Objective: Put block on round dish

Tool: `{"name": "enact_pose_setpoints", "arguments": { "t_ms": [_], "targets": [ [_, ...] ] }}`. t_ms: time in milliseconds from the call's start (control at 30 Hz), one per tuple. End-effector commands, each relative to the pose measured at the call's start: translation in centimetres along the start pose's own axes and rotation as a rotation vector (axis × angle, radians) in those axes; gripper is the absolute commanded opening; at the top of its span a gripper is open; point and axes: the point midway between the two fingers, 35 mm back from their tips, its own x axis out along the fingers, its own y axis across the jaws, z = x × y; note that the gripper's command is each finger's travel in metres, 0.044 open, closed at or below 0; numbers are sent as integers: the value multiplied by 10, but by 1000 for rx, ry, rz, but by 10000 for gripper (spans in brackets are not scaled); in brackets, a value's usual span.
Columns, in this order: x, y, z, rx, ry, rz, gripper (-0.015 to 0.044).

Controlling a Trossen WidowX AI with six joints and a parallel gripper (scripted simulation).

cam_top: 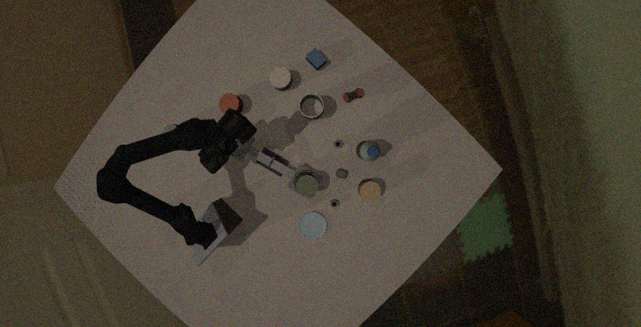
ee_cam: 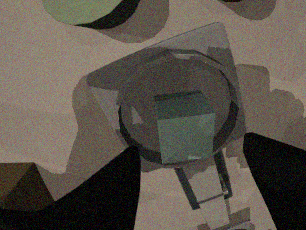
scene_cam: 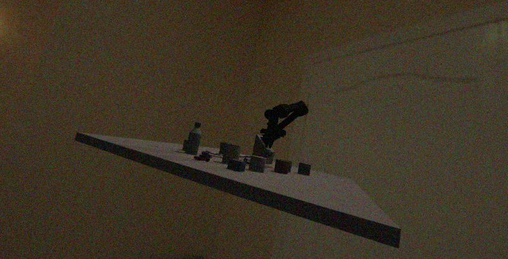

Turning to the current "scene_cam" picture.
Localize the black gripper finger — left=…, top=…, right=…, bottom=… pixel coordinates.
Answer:
left=268, top=138, right=278, bottom=148
left=263, top=134, right=272, bottom=148

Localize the small red toy car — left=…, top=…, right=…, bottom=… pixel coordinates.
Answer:
left=194, top=155, right=210, bottom=162

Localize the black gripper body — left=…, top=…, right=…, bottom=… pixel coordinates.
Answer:
left=260, top=121, right=280, bottom=138

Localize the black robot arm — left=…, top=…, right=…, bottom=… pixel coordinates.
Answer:
left=265, top=100, right=309, bottom=137

